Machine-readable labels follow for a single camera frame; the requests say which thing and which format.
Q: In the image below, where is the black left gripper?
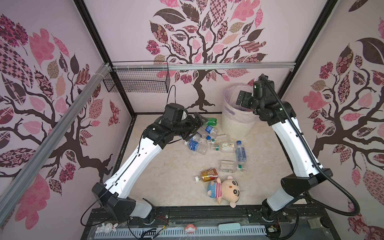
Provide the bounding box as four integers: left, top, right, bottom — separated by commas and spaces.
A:
172, 111, 208, 141

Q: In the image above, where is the white bin pink liner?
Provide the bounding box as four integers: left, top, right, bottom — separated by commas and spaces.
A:
221, 84, 260, 140

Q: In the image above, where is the Pocari Sweat blue bottle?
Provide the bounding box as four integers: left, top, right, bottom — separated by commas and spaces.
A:
203, 124, 219, 136

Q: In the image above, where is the red yellow label tea bottle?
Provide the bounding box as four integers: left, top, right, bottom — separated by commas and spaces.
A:
195, 168, 219, 183

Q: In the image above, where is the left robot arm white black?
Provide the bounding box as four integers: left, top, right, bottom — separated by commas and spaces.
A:
92, 103, 208, 223

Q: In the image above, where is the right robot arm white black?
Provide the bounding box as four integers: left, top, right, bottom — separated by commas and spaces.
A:
236, 74, 333, 222

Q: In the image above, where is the green bottle at back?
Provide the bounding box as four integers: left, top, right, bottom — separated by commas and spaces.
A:
207, 118, 217, 126

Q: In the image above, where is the clear bottle green band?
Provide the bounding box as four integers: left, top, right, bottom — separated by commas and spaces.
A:
210, 134, 231, 143

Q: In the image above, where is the clear bottle white label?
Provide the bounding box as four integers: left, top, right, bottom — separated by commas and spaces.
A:
211, 142, 237, 153

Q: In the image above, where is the upright blue label water bottle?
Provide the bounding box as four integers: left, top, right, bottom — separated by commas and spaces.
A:
236, 141, 247, 164

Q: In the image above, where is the clear bottle green cap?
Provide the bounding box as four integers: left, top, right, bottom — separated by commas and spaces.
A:
219, 160, 247, 173

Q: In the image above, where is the cartoon boy plush doll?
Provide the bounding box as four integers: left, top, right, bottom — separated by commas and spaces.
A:
207, 176, 241, 209

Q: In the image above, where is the red white small figurine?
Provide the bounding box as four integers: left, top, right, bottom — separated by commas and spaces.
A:
184, 224, 197, 235

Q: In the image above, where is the teal eraser block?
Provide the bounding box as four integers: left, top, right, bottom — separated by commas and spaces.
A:
218, 223, 241, 232

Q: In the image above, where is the white bunny figurine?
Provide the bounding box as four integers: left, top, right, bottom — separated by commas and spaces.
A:
96, 223, 119, 234

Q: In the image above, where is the black wire basket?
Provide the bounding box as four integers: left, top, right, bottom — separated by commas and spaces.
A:
103, 60, 171, 93

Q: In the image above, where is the aluminium rail back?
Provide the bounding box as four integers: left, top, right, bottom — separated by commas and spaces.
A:
113, 62, 296, 71

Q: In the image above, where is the aluminium rail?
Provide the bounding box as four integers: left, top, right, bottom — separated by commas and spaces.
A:
1, 63, 111, 224
113, 62, 296, 71

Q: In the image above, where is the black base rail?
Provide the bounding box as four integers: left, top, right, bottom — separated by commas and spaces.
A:
81, 204, 340, 240

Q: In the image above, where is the white cable duct strip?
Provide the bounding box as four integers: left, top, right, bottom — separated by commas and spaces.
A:
94, 226, 267, 240

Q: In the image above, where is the black corrugated right cable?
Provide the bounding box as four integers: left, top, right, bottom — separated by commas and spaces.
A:
260, 74, 361, 217

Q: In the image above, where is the aluminium rail left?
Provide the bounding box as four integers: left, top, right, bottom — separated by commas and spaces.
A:
1, 63, 111, 224

